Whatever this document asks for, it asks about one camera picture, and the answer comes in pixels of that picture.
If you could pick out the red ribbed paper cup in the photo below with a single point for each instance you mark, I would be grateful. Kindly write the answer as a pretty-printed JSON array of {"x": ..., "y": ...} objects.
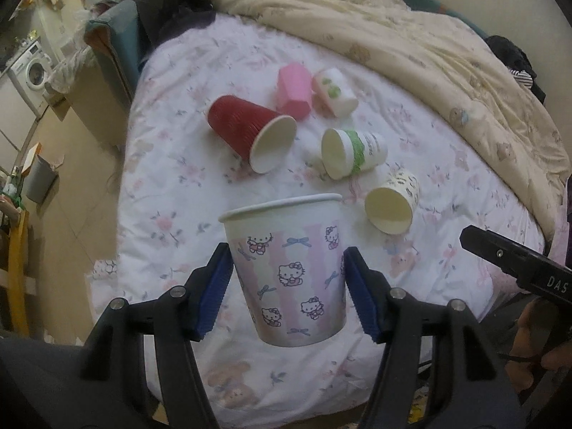
[{"x": 243, "y": 127}]

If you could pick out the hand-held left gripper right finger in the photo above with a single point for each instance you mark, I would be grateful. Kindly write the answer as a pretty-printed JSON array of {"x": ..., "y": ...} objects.
[{"x": 362, "y": 295}]

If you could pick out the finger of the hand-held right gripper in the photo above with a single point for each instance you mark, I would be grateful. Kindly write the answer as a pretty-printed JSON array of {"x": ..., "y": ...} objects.
[{"x": 514, "y": 257}]

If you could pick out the cream bear print quilt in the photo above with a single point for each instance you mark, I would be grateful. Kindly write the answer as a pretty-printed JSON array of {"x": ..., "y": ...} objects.
[{"x": 402, "y": 49}]

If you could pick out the teal padded chair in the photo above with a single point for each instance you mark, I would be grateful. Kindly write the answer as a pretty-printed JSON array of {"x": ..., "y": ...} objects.
[{"x": 114, "y": 49}]

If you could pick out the dark clothes pile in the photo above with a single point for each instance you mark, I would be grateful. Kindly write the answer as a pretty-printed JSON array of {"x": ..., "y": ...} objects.
[{"x": 170, "y": 2}]

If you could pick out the white cup with green band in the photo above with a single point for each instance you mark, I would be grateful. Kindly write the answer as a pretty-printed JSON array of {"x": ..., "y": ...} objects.
[{"x": 353, "y": 152}]

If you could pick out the pink faceted cup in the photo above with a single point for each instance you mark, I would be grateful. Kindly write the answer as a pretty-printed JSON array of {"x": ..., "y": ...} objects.
[{"x": 292, "y": 89}]

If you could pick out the person's right hand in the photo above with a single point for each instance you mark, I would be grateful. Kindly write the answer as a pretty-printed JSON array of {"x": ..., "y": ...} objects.
[{"x": 543, "y": 348}]

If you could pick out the cartoon cat print paper cup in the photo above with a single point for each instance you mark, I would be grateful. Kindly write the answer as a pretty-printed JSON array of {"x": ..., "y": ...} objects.
[{"x": 290, "y": 272}]

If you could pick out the white cup with green dots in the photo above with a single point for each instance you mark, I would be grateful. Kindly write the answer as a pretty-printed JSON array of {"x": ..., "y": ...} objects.
[{"x": 334, "y": 91}]

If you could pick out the white washing machine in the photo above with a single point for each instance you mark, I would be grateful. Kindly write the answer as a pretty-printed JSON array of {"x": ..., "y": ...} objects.
[{"x": 31, "y": 69}]

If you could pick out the white cup with dark specks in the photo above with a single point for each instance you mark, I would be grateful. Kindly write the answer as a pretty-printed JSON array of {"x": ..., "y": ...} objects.
[{"x": 395, "y": 203}]

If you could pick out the yellow wooden chair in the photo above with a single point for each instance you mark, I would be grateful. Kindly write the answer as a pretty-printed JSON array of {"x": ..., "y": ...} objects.
[{"x": 18, "y": 272}]

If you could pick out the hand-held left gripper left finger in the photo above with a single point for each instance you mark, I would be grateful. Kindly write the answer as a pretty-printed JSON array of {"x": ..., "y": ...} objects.
[{"x": 214, "y": 292}]

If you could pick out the black striped garment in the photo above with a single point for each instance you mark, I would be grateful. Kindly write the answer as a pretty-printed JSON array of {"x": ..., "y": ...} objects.
[{"x": 516, "y": 65}]

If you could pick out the grey waste bin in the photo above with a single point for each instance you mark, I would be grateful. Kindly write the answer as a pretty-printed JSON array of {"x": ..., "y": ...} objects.
[{"x": 40, "y": 178}]

